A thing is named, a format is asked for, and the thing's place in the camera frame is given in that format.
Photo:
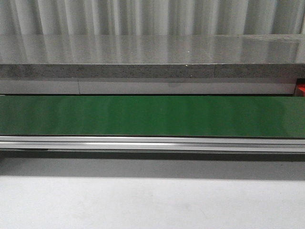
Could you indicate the white panel under ledge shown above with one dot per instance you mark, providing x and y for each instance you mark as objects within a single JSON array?
[{"x": 148, "y": 86}]

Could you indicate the green conveyor belt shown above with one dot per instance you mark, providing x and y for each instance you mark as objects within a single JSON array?
[{"x": 156, "y": 115}]

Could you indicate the grey stone counter ledge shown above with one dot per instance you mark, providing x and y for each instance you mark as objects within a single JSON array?
[{"x": 147, "y": 56}]

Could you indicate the red plastic tray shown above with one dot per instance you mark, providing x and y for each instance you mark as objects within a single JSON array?
[{"x": 300, "y": 90}]

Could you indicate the white pleated curtain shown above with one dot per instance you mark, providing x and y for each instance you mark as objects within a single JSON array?
[{"x": 152, "y": 17}]

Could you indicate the aluminium conveyor frame rail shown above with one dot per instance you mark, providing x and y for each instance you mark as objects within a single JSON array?
[{"x": 218, "y": 144}]

